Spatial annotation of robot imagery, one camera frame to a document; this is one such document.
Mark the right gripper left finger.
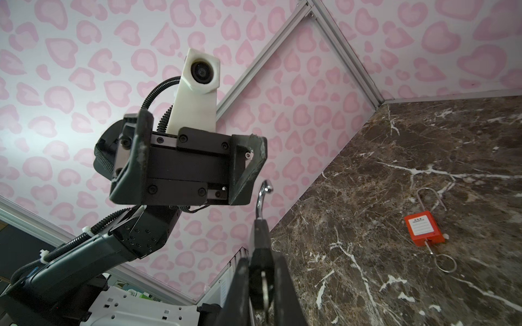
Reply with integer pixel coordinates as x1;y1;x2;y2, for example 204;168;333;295
214;258;250;326

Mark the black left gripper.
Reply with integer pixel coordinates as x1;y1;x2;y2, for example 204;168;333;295
93;109;268;206

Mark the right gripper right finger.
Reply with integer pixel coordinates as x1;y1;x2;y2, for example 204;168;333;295
273;254;308;326

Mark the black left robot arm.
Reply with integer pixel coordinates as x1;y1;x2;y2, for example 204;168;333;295
1;109;268;325

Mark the left black corrugated cable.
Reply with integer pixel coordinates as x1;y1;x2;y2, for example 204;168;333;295
140;76;182;133

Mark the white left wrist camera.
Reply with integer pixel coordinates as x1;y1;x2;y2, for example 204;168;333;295
167;48;220;135

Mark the diagonal aluminium frame bar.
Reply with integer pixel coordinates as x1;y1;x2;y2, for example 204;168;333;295
216;1;313;120

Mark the left corner aluminium post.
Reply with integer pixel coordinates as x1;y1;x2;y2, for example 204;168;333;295
308;0;385;109

